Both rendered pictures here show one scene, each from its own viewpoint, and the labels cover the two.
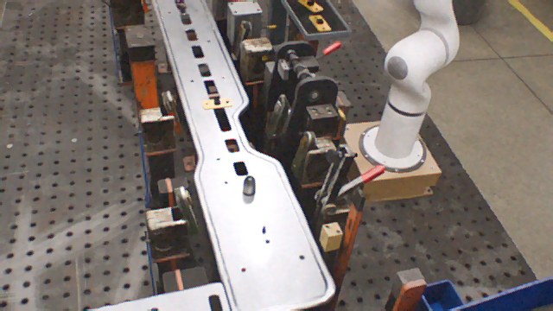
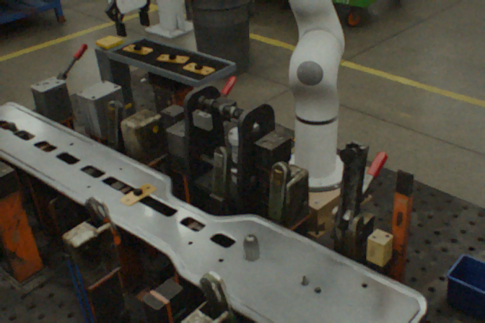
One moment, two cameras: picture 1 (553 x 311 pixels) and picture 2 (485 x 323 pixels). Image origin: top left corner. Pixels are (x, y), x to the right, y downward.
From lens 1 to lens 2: 0.47 m
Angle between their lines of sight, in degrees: 23
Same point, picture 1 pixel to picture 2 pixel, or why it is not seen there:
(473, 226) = (427, 206)
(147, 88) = (19, 230)
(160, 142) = (102, 264)
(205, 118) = (138, 213)
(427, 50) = (328, 45)
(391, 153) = (322, 172)
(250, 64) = (143, 142)
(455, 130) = not seen: hidden behind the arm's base
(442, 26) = (326, 20)
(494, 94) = not seen: hidden behind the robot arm
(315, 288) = (406, 306)
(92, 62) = not seen: outside the picture
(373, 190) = (326, 216)
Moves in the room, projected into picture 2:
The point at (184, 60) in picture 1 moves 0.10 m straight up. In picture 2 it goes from (60, 172) to (51, 137)
